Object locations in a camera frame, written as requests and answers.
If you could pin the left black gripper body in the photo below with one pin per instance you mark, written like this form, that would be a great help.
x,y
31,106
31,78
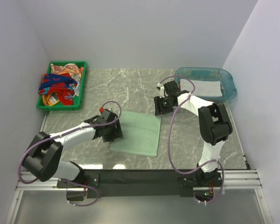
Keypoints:
x,y
112,132

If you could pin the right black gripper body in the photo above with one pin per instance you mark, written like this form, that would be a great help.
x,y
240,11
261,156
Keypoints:
x,y
164,104

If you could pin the green panda towel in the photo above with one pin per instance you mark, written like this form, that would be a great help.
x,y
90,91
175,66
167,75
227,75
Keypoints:
x,y
141,134

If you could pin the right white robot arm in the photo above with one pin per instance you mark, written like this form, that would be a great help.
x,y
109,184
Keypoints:
x,y
214,123

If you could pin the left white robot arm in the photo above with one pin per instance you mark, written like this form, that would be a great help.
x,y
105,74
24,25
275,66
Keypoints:
x,y
43,156

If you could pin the green plastic bin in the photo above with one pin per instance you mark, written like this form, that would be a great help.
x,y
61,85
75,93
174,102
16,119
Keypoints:
x,y
78,91

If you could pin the folded white towel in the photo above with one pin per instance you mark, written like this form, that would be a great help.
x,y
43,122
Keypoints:
x,y
210,89

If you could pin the red blue patterned cloth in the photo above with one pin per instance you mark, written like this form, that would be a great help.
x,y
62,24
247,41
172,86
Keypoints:
x,y
63,85

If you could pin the orange yellow cloth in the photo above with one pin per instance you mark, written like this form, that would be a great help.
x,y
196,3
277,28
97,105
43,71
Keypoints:
x,y
50,99

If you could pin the blue translucent plastic tub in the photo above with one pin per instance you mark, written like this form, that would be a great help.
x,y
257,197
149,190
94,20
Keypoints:
x,y
228,88

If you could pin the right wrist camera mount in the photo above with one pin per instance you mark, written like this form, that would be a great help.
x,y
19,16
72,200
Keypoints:
x,y
162,93

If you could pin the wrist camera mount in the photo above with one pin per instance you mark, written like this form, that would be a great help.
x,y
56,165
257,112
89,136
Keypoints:
x,y
102,109
162,93

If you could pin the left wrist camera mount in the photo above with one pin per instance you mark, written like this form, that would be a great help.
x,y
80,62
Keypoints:
x,y
102,109

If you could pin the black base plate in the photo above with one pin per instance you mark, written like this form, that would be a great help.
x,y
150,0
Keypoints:
x,y
155,182

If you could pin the aluminium mounting rail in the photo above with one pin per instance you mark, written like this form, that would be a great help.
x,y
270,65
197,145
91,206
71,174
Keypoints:
x,y
243,201

